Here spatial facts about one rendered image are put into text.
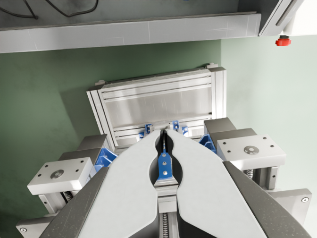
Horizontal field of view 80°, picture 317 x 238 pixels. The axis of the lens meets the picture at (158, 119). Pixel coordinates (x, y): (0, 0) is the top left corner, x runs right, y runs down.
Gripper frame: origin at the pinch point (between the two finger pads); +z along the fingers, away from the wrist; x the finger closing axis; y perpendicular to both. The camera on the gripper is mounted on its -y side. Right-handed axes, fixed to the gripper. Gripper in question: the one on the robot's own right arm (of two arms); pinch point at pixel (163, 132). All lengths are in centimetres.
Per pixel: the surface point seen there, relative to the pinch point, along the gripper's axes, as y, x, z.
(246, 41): 8, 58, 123
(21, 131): 67, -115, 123
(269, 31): -3.9, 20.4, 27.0
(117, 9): -9.7, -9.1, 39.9
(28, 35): -5.8, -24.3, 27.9
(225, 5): -9.0, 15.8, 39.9
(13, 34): -6.1, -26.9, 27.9
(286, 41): 0, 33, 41
